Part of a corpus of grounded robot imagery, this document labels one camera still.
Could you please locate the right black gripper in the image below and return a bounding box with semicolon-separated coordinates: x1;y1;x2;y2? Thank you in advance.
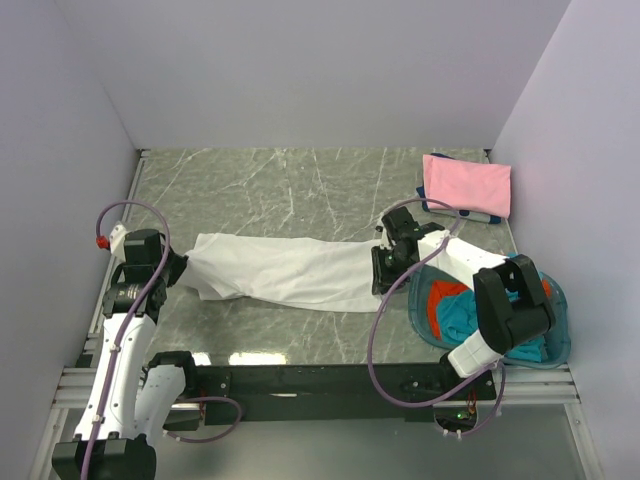
371;245;415;295

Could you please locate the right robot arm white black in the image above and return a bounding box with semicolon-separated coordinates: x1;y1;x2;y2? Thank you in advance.
371;207;556;399

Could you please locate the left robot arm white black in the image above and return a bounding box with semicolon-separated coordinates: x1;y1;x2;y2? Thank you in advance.
52;224;200;479

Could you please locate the orange t-shirt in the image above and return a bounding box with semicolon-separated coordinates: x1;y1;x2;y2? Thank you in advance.
426;279;552;339

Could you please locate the translucent blue laundry basket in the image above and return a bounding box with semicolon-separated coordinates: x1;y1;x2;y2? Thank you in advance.
408;266;571;370

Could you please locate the teal t-shirt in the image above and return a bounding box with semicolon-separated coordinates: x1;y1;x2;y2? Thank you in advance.
426;279;548;363

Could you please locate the blue white folded t-shirt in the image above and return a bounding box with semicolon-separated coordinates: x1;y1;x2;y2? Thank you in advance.
415;152;504;225

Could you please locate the pink folded t-shirt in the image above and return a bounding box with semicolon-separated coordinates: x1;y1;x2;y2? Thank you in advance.
423;154;511;219

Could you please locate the black base crossbar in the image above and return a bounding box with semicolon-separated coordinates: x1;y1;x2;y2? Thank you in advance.
159;363;501;432

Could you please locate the aluminium rail frame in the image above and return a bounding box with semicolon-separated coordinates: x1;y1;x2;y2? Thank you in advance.
27;148;151;480

